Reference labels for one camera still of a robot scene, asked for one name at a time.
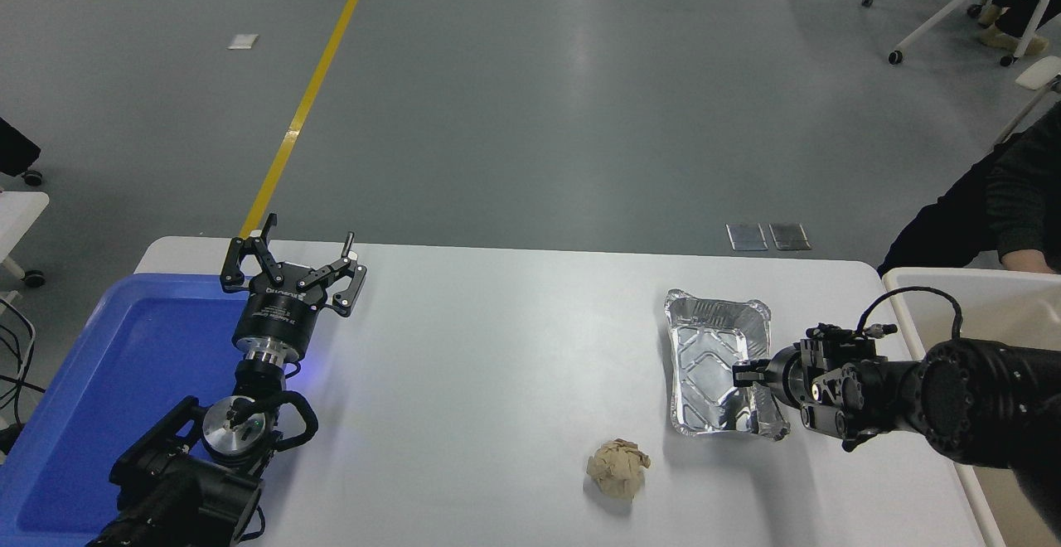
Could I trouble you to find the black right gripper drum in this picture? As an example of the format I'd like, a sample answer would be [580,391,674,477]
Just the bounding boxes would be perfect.
[800,338,884,453]

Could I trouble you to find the person's hand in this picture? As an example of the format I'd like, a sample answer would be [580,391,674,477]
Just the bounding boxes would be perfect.
[1000,249,1058,274]

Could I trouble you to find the person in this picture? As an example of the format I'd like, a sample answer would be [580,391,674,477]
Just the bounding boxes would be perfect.
[877,104,1061,276]
[976,0,1061,56]

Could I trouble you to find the blue plastic tray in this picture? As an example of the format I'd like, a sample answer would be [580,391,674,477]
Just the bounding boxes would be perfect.
[0,273,258,547]

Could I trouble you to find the rectangular silver foil tray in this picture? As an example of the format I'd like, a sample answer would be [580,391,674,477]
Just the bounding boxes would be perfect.
[663,288,791,442]

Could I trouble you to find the crumpled tan paper ball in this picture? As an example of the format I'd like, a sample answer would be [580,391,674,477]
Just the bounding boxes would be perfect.
[586,438,652,500]

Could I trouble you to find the black cables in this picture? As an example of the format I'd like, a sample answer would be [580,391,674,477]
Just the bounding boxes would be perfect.
[0,294,38,448]

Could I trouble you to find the white swivel chair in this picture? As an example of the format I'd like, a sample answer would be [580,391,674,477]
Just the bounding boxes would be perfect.
[860,0,1061,67]

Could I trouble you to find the white wheeled side table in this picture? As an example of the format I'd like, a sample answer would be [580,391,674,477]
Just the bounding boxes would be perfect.
[0,191,51,289]

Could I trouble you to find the large pale bin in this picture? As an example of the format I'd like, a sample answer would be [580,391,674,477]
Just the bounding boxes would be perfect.
[881,267,1061,547]

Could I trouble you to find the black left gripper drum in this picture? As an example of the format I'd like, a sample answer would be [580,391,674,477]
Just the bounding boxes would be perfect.
[232,264,332,354]

